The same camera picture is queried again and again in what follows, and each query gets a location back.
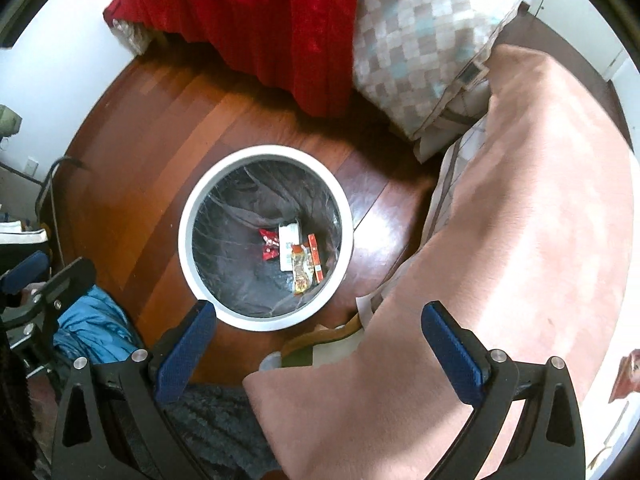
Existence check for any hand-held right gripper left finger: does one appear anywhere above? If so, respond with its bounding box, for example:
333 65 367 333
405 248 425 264
52 300 218 480

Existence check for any orange snack wrapper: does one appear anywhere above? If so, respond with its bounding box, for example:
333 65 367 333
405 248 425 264
291 243 314 295

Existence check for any striped bed mattress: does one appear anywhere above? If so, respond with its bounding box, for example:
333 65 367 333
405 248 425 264
413 57 497 241

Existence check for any pink fleece blanket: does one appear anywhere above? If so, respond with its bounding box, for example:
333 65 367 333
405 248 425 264
242 43 637 480

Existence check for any blue shiny jacket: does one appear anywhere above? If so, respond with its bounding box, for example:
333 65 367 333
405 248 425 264
52 287 142 367

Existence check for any beige green slipper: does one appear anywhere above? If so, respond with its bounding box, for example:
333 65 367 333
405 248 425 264
259 313 372 373

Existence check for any red patterned packet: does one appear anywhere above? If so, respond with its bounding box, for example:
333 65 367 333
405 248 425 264
607 350 640 404

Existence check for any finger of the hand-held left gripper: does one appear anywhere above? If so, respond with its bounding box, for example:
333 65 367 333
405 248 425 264
20 257 97 322
0 251 51 297

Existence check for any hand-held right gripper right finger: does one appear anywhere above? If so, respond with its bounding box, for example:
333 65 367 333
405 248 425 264
421 301 587 480

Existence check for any grey green bag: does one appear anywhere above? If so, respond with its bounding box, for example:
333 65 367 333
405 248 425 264
0 104 24 139

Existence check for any red plush blanket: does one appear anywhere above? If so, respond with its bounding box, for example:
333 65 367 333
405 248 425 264
102 0 377 119

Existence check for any black cable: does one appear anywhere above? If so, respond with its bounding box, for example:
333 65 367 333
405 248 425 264
34 157 87 266

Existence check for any orange red slim box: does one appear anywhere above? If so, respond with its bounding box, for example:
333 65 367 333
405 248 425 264
306 233 325 283

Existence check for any red crumpled wrapper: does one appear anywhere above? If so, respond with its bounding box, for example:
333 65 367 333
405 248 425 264
257 228 281 262

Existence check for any white round trash bin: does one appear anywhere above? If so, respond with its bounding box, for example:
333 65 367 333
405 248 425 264
178 145 355 331

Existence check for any dark grey knit cloth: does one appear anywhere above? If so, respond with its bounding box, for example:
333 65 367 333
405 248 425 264
162 384 283 480

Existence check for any checkered grey pillow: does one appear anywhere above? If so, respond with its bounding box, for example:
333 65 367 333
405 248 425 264
350 0 532 142

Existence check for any white flat carton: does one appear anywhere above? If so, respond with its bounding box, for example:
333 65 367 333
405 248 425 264
278 221 301 271

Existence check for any dark fuzzy cloth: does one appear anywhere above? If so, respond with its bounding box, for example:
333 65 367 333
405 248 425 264
0 350 38 480

